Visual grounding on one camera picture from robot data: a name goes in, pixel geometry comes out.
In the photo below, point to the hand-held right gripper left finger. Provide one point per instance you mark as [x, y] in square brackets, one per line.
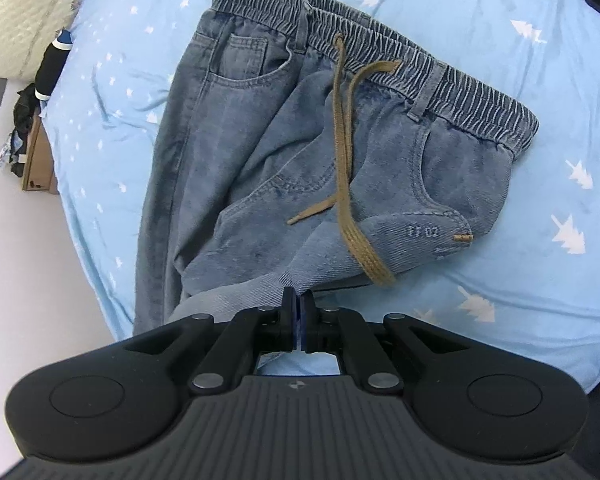
[290, 312]

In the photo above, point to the blue denim pants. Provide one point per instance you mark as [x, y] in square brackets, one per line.
[260, 160]

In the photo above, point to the brown cardboard box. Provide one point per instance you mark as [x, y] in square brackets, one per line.
[40, 165]

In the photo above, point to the dark clothes pile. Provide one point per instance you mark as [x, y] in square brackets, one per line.
[24, 115]

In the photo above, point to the blue tree-print duvet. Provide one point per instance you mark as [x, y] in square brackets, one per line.
[480, 240]

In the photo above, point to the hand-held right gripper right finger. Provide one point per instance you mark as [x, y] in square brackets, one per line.
[307, 312]

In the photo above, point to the black bottle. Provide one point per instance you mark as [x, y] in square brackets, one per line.
[50, 67]

